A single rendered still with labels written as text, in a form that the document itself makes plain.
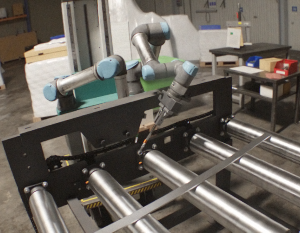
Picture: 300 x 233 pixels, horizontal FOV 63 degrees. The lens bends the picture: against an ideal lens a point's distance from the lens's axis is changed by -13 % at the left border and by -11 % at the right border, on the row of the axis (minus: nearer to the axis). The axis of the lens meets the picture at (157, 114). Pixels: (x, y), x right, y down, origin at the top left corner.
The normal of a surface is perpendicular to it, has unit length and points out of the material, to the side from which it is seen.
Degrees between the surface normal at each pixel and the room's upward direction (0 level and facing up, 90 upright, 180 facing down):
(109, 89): 90
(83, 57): 90
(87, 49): 90
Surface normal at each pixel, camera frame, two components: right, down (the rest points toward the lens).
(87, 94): 0.44, 0.28
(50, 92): -0.29, 0.40
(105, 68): -0.04, 0.33
